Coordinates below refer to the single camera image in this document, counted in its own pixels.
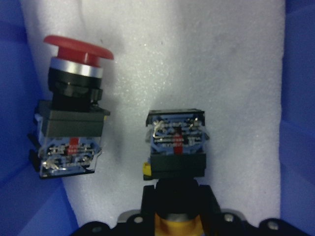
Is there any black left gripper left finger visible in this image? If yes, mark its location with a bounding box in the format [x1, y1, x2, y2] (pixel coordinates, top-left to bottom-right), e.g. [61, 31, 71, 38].
[73, 185, 155, 236]

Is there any red mushroom push button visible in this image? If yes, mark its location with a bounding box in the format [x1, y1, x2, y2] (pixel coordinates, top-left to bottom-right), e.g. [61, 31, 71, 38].
[28, 35, 114, 179]

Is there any white foam pad left bin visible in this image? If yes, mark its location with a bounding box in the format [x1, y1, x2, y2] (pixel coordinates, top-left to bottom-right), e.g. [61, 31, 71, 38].
[21, 0, 285, 226]

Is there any blue left storage bin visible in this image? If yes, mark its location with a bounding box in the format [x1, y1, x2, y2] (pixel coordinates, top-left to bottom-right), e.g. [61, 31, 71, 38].
[0, 0, 315, 236]

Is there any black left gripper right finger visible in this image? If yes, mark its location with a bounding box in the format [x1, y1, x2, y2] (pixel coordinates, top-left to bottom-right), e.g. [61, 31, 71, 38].
[199, 185, 303, 236]

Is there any yellow mushroom push button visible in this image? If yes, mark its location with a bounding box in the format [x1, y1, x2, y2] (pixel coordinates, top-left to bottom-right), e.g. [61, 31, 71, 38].
[143, 109, 208, 236]

